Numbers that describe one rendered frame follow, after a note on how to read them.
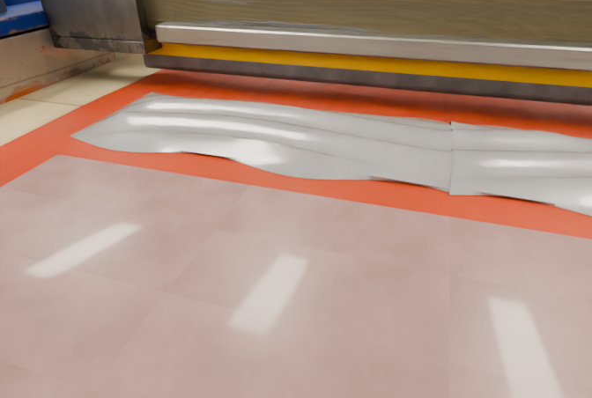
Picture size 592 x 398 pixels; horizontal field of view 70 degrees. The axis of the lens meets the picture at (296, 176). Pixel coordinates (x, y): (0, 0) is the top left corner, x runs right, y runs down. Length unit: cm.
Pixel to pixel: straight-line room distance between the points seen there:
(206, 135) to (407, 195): 9
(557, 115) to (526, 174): 8
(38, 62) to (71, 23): 3
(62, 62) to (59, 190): 16
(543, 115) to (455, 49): 7
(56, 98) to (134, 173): 12
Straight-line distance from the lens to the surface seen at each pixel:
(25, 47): 32
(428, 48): 23
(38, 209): 18
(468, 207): 16
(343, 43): 23
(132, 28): 29
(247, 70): 28
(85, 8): 31
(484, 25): 24
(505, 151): 19
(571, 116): 27
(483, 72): 26
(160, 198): 17
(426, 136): 20
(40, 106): 29
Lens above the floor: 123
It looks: 44 degrees down
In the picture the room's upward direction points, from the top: 7 degrees counter-clockwise
